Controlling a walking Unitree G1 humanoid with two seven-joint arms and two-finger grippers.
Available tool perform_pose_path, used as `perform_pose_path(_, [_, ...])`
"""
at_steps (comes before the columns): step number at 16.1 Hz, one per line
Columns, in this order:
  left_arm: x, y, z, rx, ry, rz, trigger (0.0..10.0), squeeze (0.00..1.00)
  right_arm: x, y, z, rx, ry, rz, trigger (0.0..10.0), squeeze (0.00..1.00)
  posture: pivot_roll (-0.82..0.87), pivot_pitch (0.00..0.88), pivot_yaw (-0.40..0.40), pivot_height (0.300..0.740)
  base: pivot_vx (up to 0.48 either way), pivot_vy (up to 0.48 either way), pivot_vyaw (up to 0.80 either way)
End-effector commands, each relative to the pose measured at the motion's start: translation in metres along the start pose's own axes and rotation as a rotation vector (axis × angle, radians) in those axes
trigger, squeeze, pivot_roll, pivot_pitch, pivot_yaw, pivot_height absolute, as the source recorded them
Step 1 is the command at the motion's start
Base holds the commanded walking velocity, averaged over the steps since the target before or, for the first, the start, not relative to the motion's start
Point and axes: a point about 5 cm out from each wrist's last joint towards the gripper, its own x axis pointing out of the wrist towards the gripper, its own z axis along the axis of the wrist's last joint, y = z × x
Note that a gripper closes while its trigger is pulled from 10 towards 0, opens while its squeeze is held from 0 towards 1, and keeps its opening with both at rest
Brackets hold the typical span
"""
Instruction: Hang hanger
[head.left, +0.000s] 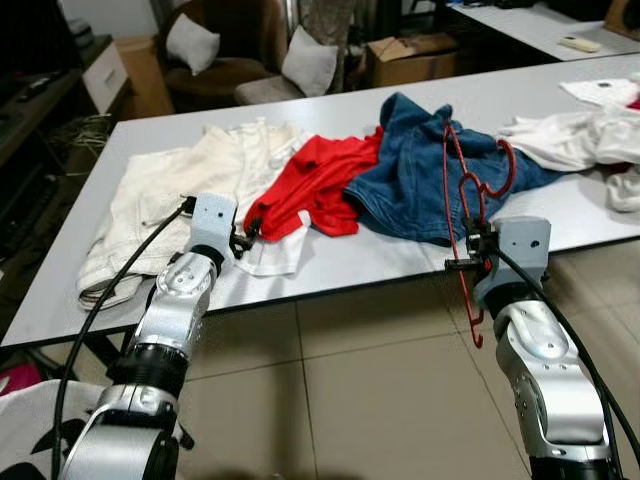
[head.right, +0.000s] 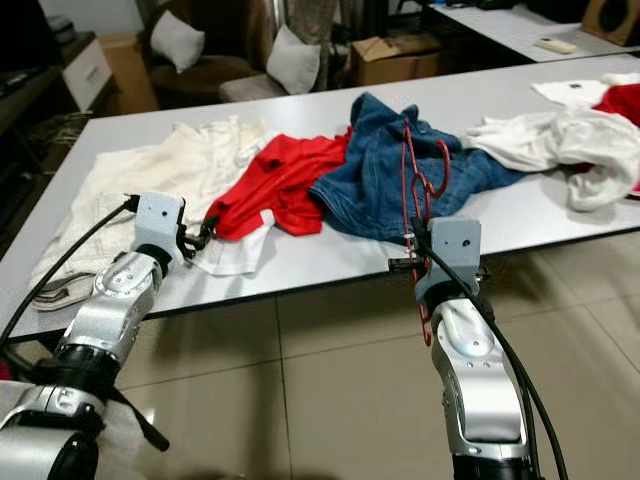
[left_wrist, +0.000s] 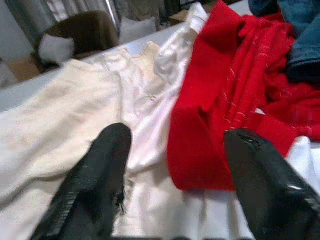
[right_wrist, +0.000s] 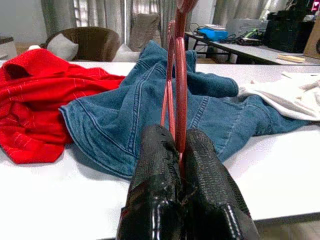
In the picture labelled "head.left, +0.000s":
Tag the red clothes hanger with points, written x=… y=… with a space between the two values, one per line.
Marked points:
x=512 y=175

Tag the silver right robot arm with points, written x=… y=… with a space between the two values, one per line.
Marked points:
x=540 y=360

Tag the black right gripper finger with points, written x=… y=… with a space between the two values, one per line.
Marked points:
x=489 y=227
x=470 y=226

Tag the white remote control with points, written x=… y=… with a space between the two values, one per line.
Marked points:
x=580 y=44

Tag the open brown cardboard box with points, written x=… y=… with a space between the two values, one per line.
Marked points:
x=410 y=65

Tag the grey pillow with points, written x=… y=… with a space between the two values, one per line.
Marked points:
x=310 y=62

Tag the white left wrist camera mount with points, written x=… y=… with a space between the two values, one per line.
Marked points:
x=212 y=222

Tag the red polo shirt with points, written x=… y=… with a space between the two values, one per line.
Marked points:
x=320 y=180

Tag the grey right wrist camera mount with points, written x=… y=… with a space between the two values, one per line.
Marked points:
x=522 y=245

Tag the white storage unit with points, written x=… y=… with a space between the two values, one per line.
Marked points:
x=105 y=78

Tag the brown armchair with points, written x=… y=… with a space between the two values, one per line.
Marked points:
x=250 y=40

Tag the wooden speaker box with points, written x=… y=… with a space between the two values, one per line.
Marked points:
x=625 y=18

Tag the crumpled white garment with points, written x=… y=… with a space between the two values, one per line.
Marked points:
x=580 y=140

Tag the red cloth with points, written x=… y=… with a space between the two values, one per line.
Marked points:
x=633 y=103

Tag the small white cloth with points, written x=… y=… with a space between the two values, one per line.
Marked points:
x=275 y=255

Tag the white pillow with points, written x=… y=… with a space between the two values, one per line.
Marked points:
x=192 y=45

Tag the flat white labelled cloth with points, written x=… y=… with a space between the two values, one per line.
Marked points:
x=600 y=92

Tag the cream trousers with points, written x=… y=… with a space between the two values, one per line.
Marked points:
x=170 y=190

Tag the blue denim jeans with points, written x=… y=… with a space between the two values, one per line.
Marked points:
x=410 y=190

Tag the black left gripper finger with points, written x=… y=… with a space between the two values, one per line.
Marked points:
x=256 y=238
x=254 y=224

